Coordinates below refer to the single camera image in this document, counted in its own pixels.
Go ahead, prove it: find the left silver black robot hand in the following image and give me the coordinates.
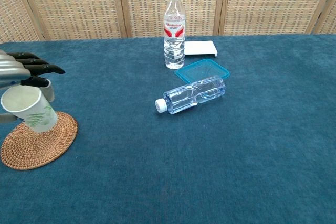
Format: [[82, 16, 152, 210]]
[[0, 49, 66, 124]]

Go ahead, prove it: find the white paper cup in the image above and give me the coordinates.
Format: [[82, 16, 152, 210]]
[[0, 86, 58, 133]]

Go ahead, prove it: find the round brown woven coaster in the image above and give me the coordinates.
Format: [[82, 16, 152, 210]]
[[1, 111, 79, 170]]

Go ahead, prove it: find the woven bamboo screen panel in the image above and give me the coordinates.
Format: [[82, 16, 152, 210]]
[[312, 0, 336, 35], [219, 0, 336, 36], [117, 0, 228, 38], [0, 0, 45, 44], [15, 0, 128, 41]]

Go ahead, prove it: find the red label water bottle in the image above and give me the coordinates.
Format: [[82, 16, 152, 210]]
[[163, 0, 186, 69]]

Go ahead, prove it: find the unlabelled clear water bottle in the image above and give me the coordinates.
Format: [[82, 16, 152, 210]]
[[154, 75, 226, 115]]

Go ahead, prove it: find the blue clear plastic container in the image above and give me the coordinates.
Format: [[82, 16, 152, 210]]
[[173, 58, 231, 84]]

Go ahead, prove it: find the blue table cloth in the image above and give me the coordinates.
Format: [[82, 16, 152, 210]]
[[0, 34, 336, 224]]

